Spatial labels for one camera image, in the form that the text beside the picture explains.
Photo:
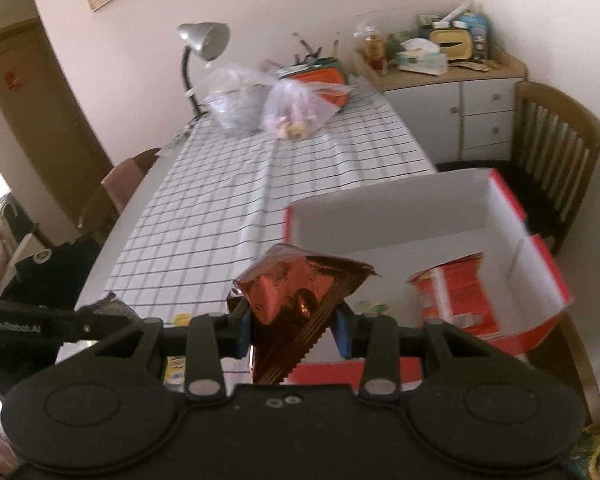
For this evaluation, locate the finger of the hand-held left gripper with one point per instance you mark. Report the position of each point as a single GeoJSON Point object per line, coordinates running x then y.
{"type": "Point", "coordinates": [105, 326]}

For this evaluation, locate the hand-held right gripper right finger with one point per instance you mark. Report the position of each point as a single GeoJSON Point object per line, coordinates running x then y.
{"type": "Point", "coordinates": [341, 332]}

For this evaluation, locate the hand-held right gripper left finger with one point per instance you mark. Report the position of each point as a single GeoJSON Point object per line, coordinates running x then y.
{"type": "Point", "coordinates": [242, 327]}

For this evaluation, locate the brown foil snack packet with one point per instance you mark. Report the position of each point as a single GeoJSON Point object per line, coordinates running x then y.
{"type": "Point", "coordinates": [290, 285]}

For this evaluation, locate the yellow printed snack packet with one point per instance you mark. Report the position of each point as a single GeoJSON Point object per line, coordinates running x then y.
{"type": "Point", "coordinates": [175, 370]}

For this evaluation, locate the red snack packet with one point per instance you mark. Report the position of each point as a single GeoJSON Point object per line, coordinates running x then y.
{"type": "Point", "coordinates": [455, 290]}

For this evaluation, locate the red cardboard box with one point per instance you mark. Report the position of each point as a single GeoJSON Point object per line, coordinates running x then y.
{"type": "Point", "coordinates": [380, 210]}

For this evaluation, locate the black bag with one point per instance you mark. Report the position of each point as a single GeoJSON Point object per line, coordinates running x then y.
{"type": "Point", "coordinates": [55, 275]}

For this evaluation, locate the wooden chair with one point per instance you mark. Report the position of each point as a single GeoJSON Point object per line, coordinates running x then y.
{"type": "Point", "coordinates": [555, 105]}
{"type": "Point", "coordinates": [92, 215]}

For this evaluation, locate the pink cloth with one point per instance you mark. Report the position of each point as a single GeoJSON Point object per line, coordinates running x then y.
{"type": "Point", "coordinates": [122, 180]}

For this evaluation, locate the wooden door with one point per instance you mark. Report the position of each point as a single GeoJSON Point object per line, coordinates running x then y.
{"type": "Point", "coordinates": [45, 125]}

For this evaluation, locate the clear plastic bag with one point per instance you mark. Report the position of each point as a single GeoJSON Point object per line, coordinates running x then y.
{"type": "Point", "coordinates": [235, 105]}

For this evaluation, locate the plastic bag with pink sweets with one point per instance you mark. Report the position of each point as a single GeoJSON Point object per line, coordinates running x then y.
{"type": "Point", "coordinates": [295, 110]}

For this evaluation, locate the white cabinet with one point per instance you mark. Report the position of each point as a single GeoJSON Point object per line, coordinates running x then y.
{"type": "Point", "coordinates": [420, 120]}

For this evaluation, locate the red door sticker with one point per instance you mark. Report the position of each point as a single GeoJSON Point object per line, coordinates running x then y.
{"type": "Point", "coordinates": [11, 81]}

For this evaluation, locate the orange green pouch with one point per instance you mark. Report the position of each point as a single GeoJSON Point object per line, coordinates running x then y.
{"type": "Point", "coordinates": [320, 77]}

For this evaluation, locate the pen holder with brushes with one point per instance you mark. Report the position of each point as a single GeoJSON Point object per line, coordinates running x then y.
{"type": "Point", "coordinates": [310, 55]}

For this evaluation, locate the green white tissue box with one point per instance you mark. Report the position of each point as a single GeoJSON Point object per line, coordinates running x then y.
{"type": "Point", "coordinates": [422, 62]}

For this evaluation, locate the glass jar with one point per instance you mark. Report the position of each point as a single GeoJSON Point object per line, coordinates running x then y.
{"type": "Point", "coordinates": [375, 52]}

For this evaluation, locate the silver desk lamp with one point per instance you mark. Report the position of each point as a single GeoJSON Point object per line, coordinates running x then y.
{"type": "Point", "coordinates": [205, 35]}

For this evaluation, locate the small brown sachets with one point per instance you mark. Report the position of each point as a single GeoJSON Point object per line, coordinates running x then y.
{"type": "Point", "coordinates": [472, 66]}

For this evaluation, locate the yellow tissue holder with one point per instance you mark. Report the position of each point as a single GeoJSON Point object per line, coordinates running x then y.
{"type": "Point", "coordinates": [450, 40]}

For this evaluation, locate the light blue box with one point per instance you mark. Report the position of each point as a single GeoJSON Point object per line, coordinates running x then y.
{"type": "Point", "coordinates": [480, 30]}

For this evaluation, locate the white tube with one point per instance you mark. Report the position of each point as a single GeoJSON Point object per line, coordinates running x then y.
{"type": "Point", "coordinates": [455, 12]}

